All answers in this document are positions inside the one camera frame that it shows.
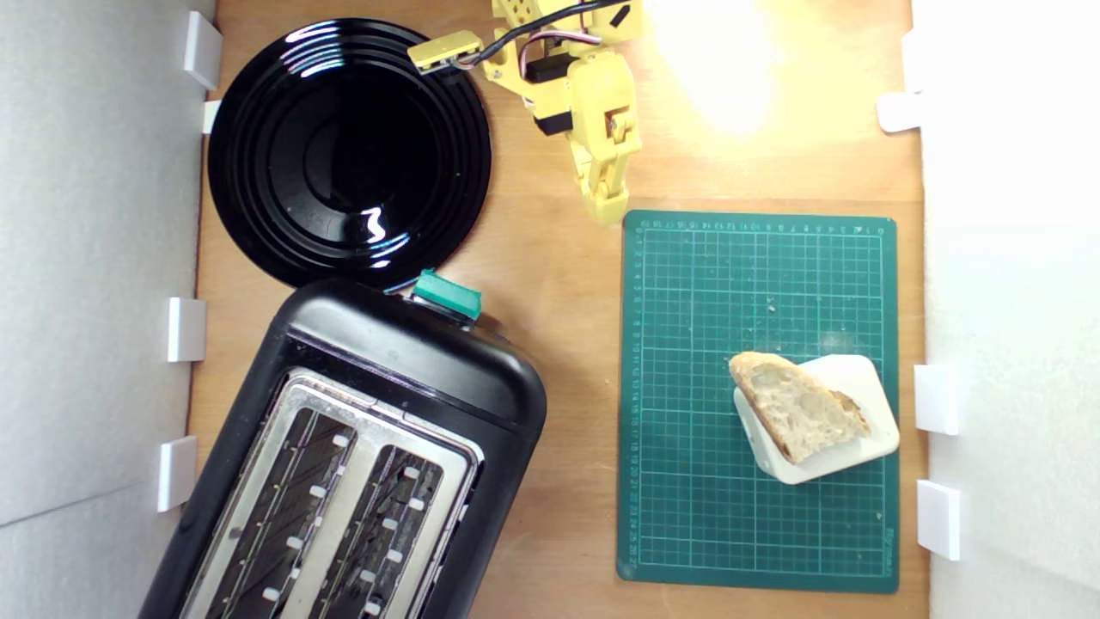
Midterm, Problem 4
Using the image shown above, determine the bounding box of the yellow wrist camera mount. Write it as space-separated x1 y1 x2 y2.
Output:
408 30 485 74

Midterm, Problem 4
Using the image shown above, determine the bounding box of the green toaster lever knob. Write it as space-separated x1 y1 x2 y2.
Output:
411 268 483 322

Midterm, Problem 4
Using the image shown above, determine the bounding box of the black round plate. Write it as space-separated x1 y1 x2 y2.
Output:
206 17 493 293

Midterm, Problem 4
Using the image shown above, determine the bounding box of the green cutting mat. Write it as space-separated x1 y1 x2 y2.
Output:
616 209 901 594

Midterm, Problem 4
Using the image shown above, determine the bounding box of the black two-slot toaster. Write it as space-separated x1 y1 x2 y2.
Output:
137 277 548 619

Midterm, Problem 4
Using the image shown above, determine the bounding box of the brown bread slice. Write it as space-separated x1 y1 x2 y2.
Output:
729 351 871 465

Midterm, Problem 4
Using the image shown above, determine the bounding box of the white rounded block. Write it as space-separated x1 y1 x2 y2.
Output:
733 354 901 485

